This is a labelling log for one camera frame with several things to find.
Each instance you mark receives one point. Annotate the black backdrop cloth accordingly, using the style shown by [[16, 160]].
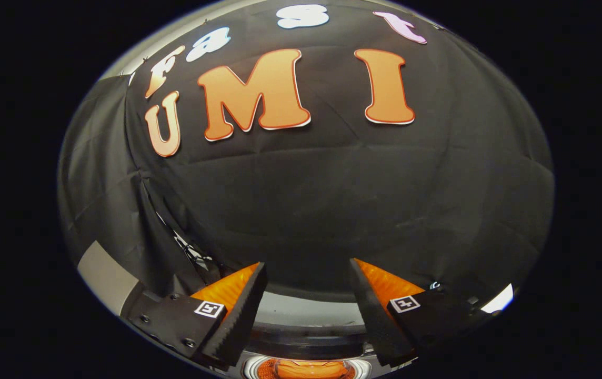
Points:
[[332, 210]]

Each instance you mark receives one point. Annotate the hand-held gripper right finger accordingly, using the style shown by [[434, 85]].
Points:
[[372, 316]]

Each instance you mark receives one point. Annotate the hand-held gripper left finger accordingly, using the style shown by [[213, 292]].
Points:
[[243, 316]]

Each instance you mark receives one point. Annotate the dark grey washing machine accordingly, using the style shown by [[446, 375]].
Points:
[[309, 339]]

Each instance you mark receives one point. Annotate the orange polo shirt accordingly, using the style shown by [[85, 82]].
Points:
[[306, 369]]

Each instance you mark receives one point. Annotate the white table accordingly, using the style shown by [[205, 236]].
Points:
[[498, 300]]

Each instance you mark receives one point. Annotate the grey box platform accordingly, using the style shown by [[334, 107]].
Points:
[[103, 273]]

